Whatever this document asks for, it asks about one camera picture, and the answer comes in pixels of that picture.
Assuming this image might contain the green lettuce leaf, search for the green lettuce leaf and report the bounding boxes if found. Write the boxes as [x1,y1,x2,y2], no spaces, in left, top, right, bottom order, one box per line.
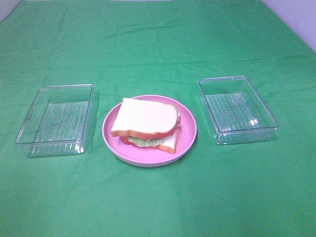
[127,136,168,148]

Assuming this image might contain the right clear plastic tray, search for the right clear plastic tray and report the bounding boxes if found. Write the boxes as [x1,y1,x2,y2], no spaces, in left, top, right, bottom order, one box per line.
[198,76,279,145]

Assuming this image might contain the clear plastic tray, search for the clear plastic tray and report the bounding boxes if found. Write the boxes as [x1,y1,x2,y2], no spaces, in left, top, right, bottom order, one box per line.
[15,84,94,158]
[198,76,279,145]

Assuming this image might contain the green tablecloth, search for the green tablecloth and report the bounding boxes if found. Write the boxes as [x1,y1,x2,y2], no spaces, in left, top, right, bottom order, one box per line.
[0,0,316,237]

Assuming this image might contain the bacon strip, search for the bacon strip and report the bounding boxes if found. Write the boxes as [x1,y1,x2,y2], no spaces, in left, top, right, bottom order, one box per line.
[176,117,181,129]

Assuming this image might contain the bread slice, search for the bread slice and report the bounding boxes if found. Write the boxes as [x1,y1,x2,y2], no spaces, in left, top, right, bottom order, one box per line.
[119,129,179,154]
[111,98,180,140]

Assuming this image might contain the left clear plastic tray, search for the left clear plastic tray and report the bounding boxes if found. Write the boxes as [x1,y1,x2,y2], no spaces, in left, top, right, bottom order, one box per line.
[15,84,94,158]

